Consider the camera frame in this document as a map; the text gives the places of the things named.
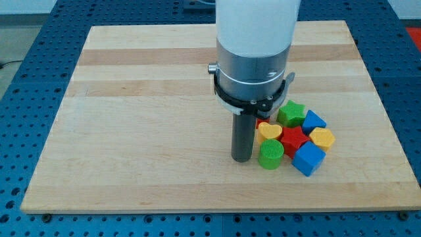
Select green star block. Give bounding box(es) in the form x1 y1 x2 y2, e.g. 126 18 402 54
276 100 306 128

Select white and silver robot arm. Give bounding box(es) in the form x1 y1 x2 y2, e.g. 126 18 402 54
215 0 301 101

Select yellow heart block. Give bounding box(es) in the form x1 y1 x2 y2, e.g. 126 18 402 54
257 122 283 145

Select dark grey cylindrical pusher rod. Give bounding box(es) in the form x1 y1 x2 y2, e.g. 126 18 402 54
231 115 257 163

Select yellow hexagon block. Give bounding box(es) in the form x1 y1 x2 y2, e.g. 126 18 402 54
309 127 335 152

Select green cylinder block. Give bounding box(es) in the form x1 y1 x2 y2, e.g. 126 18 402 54
258 139 284 170

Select red block behind rod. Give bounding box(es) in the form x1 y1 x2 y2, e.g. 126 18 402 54
255 117 270 129

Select blue cube block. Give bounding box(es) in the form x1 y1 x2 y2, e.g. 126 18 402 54
291 142 326 177

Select black clamp ring bracket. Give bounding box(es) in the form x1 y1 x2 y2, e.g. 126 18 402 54
213 72 295 119

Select light wooden board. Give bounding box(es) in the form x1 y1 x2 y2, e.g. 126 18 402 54
20 20 420 214

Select red star block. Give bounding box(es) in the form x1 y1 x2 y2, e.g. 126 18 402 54
280 126 310 159

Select blue pentagon block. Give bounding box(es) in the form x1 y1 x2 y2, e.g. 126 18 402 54
301 110 327 135

